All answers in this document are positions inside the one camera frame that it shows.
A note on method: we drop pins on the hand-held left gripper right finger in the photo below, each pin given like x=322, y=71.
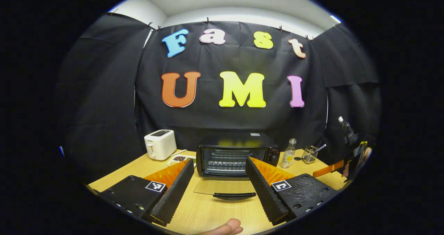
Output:
x=263, y=193

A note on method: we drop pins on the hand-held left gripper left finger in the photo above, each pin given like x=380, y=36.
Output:
x=177, y=193

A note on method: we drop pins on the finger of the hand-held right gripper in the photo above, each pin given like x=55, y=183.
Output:
x=327, y=169

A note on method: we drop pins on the black electric oven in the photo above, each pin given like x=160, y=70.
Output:
x=239, y=141

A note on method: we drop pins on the metal spoon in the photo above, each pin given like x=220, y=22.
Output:
x=321, y=148

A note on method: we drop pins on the white dish of dark beans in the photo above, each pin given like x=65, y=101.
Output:
x=179, y=158

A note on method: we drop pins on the glass bottle with yellow label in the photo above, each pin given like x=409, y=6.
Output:
x=288, y=157

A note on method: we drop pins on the white toaster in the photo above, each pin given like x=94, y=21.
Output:
x=160, y=145

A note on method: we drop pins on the black backdrop cloth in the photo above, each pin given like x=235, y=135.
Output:
x=242, y=124

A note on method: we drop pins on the small ceiling light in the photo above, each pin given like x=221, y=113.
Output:
x=335, y=19

